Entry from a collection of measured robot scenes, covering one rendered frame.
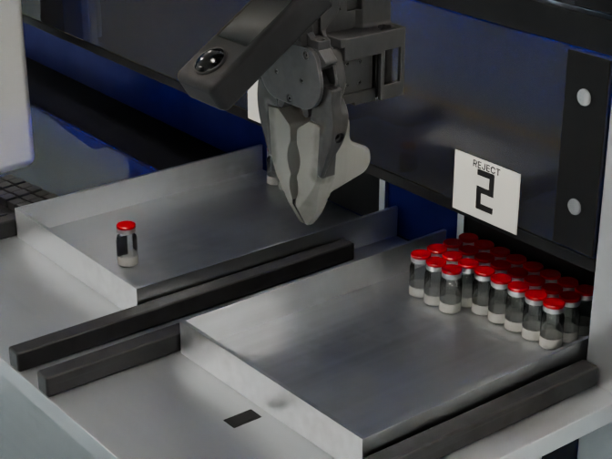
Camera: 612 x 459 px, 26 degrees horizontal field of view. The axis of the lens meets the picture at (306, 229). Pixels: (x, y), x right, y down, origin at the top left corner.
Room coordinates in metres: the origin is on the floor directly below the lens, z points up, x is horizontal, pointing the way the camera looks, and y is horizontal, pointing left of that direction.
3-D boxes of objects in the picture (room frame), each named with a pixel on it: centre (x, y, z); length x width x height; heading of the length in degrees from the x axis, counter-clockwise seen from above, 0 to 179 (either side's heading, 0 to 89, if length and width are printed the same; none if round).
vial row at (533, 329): (1.17, -0.18, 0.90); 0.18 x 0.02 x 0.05; 39
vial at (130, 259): (1.29, 0.19, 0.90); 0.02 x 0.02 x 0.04
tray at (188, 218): (1.37, 0.11, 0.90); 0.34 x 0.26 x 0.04; 128
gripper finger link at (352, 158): (0.93, -0.02, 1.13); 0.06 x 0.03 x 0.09; 128
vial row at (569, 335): (1.18, -0.20, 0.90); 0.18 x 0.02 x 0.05; 39
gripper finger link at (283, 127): (0.96, 0.00, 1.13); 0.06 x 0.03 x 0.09; 128
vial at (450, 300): (1.18, -0.14, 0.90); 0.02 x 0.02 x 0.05
